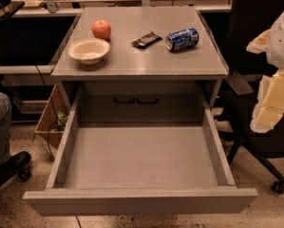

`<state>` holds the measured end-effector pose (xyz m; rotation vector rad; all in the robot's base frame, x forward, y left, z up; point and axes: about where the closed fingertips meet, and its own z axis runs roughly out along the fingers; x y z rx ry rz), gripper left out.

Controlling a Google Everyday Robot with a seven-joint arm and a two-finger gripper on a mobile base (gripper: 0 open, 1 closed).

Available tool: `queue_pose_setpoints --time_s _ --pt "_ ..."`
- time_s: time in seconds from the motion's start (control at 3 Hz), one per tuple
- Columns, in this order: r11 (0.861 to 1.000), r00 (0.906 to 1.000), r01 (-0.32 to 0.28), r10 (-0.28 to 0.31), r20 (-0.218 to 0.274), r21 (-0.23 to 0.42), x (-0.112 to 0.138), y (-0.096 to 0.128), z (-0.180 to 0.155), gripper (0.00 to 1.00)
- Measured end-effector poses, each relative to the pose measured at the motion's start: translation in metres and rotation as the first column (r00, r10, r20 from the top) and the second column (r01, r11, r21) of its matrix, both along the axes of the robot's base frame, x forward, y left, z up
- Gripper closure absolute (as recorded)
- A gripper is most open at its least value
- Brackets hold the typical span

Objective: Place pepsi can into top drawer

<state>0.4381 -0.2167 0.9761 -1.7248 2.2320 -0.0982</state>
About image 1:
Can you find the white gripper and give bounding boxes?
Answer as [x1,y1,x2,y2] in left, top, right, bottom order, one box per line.
[246,11,284,133]

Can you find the blue pepsi can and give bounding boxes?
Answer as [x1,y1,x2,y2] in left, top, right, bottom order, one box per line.
[165,28,199,51]

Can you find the grey drawer cabinet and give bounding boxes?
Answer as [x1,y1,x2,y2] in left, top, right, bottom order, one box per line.
[52,7,228,124]

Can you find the grey open top drawer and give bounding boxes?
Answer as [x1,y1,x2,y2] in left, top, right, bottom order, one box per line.
[23,83,259,217]

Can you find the black office chair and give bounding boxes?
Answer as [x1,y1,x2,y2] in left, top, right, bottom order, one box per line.
[218,0,284,194]

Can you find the dark candy bar wrapper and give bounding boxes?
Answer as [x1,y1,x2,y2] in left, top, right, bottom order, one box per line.
[132,31,161,48]

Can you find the red apple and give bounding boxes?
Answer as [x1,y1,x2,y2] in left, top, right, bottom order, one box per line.
[91,20,112,40]

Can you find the white paper bowl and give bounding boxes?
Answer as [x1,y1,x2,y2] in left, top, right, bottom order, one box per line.
[67,38,110,65]

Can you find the cardboard box with items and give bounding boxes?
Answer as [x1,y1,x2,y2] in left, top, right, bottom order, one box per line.
[35,85,68,148]

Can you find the black shoe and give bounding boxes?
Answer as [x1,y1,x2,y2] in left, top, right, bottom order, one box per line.
[0,151,31,186]

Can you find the black lower drawer handle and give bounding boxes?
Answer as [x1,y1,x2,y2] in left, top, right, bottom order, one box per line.
[114,94,159,105]

